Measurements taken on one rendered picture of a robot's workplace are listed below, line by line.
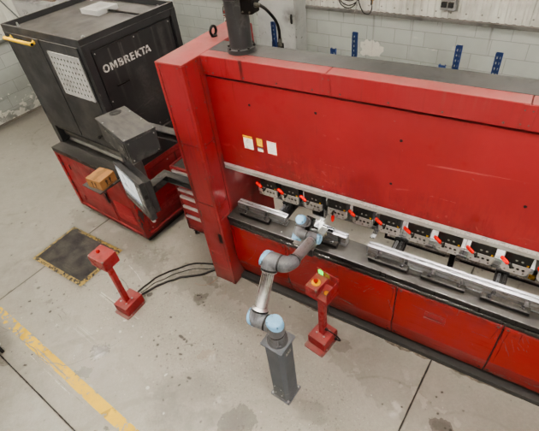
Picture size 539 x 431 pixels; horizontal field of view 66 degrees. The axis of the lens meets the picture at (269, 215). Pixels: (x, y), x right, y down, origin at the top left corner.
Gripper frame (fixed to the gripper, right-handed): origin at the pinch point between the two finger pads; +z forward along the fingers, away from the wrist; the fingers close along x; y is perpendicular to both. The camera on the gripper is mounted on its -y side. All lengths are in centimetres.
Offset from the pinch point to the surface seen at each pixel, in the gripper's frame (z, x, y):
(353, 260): 5.8, -37.1, -13.6
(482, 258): -14, -120, 16
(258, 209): 6, 56, 0
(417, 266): 9, -82, -2
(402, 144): -68, -60, 62
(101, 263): -48, 155, -89
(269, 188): -17.6, 40.4, 18.4
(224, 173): -22, 84, 19
